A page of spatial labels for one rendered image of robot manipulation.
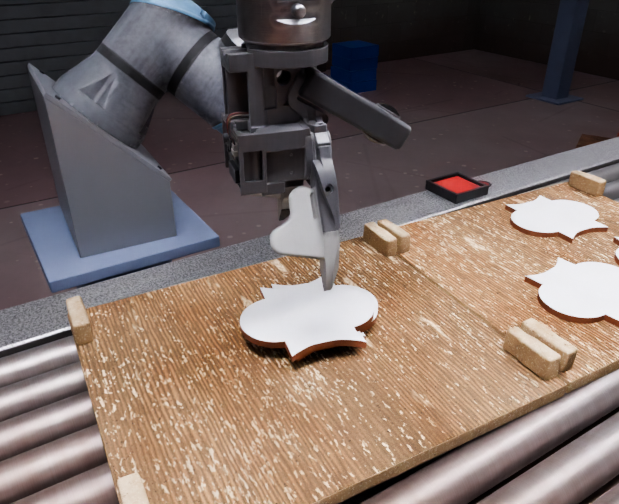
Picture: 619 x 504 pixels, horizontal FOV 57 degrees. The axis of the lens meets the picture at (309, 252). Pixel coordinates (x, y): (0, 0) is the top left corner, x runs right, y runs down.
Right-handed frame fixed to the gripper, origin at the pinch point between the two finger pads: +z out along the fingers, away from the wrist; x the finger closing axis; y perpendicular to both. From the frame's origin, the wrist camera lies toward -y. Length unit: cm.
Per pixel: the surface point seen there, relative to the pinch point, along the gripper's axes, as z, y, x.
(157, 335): 10.0, 15.7, -4.6
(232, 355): 10.0, 8.7, 1.2
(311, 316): 7.4, 0.0, 0.8
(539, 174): 12, -57, -34
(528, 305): 10.0, -25.8, 3.3
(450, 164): 103, -178, -250
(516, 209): 9.1, -39.1, -17.6
